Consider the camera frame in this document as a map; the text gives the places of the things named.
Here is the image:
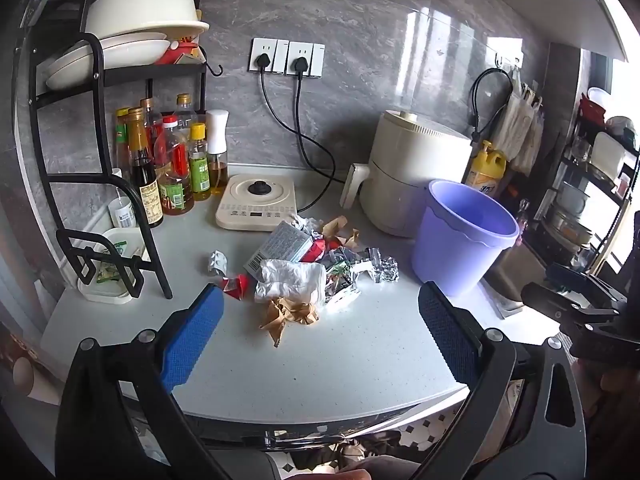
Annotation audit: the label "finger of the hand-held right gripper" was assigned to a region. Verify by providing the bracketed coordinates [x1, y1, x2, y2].
[546, 263, 628, 308]
[521, 282, 621, 326]

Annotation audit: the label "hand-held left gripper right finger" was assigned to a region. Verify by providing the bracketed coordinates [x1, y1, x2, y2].
[410, 281, 587, 480]

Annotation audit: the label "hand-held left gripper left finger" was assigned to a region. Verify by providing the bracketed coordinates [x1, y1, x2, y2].
[55, 284, 231, 480]

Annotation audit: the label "small red wrapper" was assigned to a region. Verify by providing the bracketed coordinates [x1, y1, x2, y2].
[220, 275, 251, 301]

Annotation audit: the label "purple plastic bucket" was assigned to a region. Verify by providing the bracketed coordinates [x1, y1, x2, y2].
[412, 179, 520, 297]

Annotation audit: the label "silver foil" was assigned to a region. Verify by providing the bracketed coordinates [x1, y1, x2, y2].
[372, 256, 399, 283]

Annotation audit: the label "large brown paper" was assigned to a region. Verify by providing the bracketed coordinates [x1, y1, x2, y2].
[259, 296, 321, 348]

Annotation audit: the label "silver foil packet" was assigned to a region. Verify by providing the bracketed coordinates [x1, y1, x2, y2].
[349, 259, 379, 287]

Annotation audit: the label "white plastic bag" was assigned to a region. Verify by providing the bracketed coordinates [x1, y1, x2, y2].
[255, 259, 327, 306]

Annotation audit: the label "white and green packet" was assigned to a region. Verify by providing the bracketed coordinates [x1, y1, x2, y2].
[325, 279, 362, 312]

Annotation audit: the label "small barcode cardboard box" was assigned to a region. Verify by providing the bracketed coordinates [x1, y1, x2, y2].
[243, 221, 313, 278]

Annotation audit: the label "red and white carton wrapper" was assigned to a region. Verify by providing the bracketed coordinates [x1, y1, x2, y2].
[300, 239, 328, 263]

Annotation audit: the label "brown paper strip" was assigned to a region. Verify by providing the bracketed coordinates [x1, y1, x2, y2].
[322, 216, 349, 240]

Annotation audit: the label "person's right hand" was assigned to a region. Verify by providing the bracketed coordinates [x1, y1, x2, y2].
[575, 360, 640, 441]

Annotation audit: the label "steel pot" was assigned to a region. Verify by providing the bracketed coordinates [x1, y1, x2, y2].
[545, 207, 596, 248]

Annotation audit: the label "white enamel pot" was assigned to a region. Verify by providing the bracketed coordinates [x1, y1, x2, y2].
[555, 182, 591, 216]

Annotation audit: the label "small glass bottle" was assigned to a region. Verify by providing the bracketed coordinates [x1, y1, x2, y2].
[515, 199, 531, 241]

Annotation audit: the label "white rectangular tray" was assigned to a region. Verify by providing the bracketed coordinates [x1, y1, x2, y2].
[77, 227, 151, 306]

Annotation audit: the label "green sauce packet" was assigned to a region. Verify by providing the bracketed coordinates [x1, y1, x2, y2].
[96, 242, 130, 282]

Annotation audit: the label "black storage shelf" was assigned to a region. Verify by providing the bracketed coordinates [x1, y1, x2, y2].
[530, 87, 640, 271]

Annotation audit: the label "white storage box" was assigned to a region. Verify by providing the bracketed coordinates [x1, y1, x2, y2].
[590, 131, 628, 181]

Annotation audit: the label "small white-capped clear bottle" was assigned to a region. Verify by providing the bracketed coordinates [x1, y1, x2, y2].
[109, 195, 137, 228]

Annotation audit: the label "cream kettle base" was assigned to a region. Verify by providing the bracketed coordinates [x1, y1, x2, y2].
[216, 174, 301, 232]

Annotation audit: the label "yellow detergent bottle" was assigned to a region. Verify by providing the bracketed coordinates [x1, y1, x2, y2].
[465, 141, 507, 196]

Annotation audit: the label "red-capped oil bottle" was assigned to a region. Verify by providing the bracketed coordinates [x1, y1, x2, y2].
[155, 116, 195, 216]

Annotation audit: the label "dark soy sauce bottle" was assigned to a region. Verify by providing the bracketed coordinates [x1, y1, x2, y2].
[125, 106, 165, 228]

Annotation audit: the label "brown paper cup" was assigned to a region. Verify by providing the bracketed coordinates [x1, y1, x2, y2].
[12, 357, 61, 403]

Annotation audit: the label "yellow-capped green label bottle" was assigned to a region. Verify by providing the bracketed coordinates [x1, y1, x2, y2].
[188, 122, 211, 202]

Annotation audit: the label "hanging plastic bags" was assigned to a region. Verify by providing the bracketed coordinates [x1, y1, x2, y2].
[492, 67, 546, 176]

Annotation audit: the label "white-topped oil sprayer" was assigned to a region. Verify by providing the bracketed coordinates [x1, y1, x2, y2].
[206, 109, 230, 196]

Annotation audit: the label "red bowl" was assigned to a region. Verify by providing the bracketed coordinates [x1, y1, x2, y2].
[580, 92, 608, 121]

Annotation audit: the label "cream air fryer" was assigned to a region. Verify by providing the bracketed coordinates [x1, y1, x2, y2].
[340, 110, 475, 237]

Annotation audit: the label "yellow and green label bottle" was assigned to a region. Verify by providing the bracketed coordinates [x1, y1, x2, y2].
[114, 107, 132, 171]

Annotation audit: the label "clear gold-capped bottle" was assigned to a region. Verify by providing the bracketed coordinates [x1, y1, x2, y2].
[174, 92, 197, 128]

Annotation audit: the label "black dish rack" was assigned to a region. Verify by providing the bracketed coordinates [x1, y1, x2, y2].
[20, 0, 222, 301]

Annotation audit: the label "red plastic container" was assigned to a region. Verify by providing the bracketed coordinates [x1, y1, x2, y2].
[155, 40, 207, 66]

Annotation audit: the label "white gold-rimmed plate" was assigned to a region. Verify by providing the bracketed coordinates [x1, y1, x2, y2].
[97, 32, 171, 70]

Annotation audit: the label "large cream bowl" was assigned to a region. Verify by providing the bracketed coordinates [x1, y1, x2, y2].
[85, 0, 211, 41]

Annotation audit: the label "hanging black cable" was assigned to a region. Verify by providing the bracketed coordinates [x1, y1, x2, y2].
[470, 67, 513, 143]

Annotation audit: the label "black power cord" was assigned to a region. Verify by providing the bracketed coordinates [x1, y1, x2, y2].
[256, 54, 348, 183]
[291, 56, 337, 212]

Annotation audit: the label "white wall socket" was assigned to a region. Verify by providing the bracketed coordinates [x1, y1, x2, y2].
[250, 37, 290, 74]
[286, 41, 326, 78]

